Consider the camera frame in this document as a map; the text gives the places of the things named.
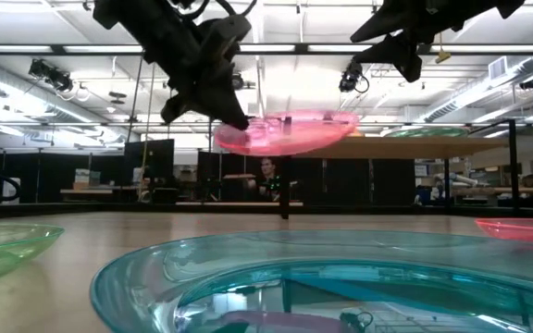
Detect black monitor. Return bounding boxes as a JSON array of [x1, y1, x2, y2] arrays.
[[124, 138, 176, 186]]

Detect black camera with cable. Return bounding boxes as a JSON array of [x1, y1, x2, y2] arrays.
[[338, 58, 370, 94]]

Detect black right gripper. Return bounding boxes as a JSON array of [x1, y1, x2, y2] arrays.
[[350, 0, 527, 83]]

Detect pink translucent plastic plate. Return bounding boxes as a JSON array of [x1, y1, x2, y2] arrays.
[[214, 108, 361, 157], [474, 217, 533, 246]]

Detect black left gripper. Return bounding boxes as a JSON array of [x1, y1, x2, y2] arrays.
[[155, 14, 253, 130]]

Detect black camera on mount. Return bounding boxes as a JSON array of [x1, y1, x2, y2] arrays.
[[28, 58, 74, 93]]

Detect green and white boxes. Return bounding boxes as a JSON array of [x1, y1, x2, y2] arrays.
[[74, 168, 102, 191]]

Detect white bin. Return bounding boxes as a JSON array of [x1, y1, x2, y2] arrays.
[[3, 178, 21, 204]]

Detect black gantry bar with lights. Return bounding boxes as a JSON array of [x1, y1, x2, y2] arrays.
[[0, 43, 533, 56]]

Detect wooden shelf with black frame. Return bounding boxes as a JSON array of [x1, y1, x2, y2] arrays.
[[279, 117, 521, 219]]

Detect black hanging cable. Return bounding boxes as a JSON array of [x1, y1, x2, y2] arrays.
[[167, 87, 176, 140], [127, 54, 144, 143]]

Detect wooden background desk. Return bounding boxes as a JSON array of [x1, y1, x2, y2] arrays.
[[60, 187, 141, 194]]

